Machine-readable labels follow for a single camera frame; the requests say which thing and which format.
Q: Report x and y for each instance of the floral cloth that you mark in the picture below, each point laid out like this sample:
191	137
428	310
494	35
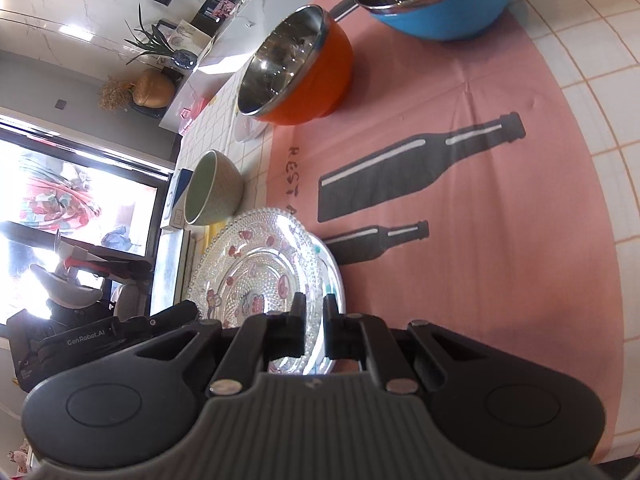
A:
60	195

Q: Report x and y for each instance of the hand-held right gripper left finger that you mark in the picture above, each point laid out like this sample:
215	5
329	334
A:
282	332

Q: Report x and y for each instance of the small pink box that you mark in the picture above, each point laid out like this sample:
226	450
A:
222	8

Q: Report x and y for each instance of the pink bottle print placemat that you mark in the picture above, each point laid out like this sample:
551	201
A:
450	285

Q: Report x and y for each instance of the checkered lemon print tablecloth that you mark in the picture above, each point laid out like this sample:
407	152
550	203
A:
600	110

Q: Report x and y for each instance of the clear beaded glass plate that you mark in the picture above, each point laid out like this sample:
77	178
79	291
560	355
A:
250	260

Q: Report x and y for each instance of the orange steel bowl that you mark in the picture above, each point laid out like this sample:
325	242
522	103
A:
320	80

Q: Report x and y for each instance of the blue steel bowl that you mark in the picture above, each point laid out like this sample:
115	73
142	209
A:
450	15

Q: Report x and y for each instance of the pink storage box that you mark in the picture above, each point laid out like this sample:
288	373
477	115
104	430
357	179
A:
192	115

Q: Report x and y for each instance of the white picture card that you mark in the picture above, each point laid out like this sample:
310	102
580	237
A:
192	34

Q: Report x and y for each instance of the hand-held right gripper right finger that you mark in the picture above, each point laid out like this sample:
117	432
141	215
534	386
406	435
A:
345	337

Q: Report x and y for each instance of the glass sliding door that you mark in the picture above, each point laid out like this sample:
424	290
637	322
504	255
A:
125	200

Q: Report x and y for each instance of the green leafy plant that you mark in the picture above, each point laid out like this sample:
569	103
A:
150	37

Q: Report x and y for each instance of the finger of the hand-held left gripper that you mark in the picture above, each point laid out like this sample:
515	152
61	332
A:
177	316

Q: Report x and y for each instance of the book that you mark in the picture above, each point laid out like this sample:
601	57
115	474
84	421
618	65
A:
167	275

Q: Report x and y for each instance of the green ceramic bowl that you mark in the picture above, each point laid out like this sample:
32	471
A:
220	190

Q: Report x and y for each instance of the small clear plate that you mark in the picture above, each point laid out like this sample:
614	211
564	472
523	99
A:
245	132

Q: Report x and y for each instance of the white plate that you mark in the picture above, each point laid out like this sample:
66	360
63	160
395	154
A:
332	280

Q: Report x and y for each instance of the dried flower bunch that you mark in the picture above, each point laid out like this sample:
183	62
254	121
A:
112	94

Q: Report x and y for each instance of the white and blue box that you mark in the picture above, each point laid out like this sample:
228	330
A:
175	200

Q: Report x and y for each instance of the brown round vase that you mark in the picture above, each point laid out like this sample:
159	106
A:
155	89

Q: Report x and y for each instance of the blue and white vase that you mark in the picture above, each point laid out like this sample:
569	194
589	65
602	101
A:
184	58

